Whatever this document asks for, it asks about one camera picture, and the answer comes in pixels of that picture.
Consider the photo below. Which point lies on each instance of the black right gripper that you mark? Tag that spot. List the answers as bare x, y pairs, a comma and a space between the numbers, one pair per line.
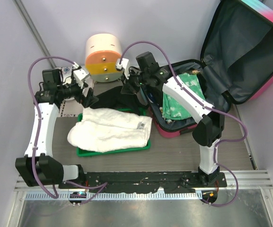
128, 88

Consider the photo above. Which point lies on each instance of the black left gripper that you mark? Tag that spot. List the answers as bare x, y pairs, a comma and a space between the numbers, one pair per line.
85, 100

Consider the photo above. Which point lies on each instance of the black garment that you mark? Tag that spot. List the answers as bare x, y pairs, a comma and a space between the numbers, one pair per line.
113, 99

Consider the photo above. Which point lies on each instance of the white towel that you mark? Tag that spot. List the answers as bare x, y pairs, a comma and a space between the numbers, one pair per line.
103, 129

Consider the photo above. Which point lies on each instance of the pink and teal children's suitcase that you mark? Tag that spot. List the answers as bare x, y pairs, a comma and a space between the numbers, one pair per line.
236, 60

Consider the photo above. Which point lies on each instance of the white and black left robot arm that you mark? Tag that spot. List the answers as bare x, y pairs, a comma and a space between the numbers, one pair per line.
38, 161

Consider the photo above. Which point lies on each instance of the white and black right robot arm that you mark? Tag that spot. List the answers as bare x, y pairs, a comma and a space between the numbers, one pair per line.
209, 123

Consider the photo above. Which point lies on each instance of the patterned white placemat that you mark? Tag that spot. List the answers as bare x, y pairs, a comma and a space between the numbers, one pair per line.
69, 107

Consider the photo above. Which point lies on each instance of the pastel three-drawer storage box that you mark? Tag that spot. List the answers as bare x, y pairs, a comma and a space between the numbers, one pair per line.
102, 52

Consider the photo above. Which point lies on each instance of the white floral fabric item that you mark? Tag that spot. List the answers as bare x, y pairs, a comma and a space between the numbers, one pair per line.
166, 115

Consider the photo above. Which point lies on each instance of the green plastic tray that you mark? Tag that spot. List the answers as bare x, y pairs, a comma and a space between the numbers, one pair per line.
86, 153

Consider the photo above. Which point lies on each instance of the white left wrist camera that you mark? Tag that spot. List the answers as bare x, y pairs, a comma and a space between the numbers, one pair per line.
80, 76

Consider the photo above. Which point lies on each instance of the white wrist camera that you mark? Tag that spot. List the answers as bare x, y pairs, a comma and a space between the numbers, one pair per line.
123, 66
80, 76

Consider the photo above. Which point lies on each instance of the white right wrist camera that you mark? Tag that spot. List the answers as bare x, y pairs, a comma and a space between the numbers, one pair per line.
123, 66

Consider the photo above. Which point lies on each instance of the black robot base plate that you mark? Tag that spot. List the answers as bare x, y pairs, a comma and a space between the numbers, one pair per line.
150, 182

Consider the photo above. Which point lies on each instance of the white slotted cable duct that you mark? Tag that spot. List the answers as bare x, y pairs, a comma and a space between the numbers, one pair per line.
159, 195

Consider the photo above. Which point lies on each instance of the aluminium frame rail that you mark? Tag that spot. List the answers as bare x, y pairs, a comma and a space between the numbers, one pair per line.
247, 179

